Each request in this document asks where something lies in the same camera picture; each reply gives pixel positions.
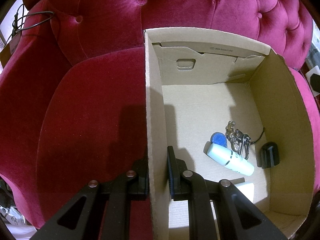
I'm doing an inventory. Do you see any brown cardboard box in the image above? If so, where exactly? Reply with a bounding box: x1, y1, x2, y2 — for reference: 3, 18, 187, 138
144, 27, 318, 239

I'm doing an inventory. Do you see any white usb charger plug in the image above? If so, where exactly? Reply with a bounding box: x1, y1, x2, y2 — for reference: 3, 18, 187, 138
306, 66, 320, 97

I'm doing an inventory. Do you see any white rectangular block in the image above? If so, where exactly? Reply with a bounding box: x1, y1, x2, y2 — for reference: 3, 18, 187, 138
235, 182, 254, 202

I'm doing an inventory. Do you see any light blue white tube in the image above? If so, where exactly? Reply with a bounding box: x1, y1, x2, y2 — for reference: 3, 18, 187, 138
207, 144, 254, 176

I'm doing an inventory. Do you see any black plastic cap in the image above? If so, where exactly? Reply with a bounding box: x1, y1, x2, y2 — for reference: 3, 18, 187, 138
259, 142, 280, 168

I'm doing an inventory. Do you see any blue round key fob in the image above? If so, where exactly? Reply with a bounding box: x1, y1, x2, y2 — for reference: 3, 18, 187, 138
210, 132, 227, 148

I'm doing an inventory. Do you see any red velvet tufted sofa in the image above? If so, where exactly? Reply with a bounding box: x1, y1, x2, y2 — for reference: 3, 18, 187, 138
1, 0, 319, 239

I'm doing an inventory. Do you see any brown leather tag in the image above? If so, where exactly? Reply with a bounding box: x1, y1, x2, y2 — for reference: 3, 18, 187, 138
1, 33, 21, 68

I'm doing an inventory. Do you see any metal keychain with carabiner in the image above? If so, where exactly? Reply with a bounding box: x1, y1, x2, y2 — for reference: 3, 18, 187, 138
225, 121, 250, 160

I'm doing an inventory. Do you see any black cable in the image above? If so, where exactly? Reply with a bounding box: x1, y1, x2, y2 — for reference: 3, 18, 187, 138
4, 3, 55, 47

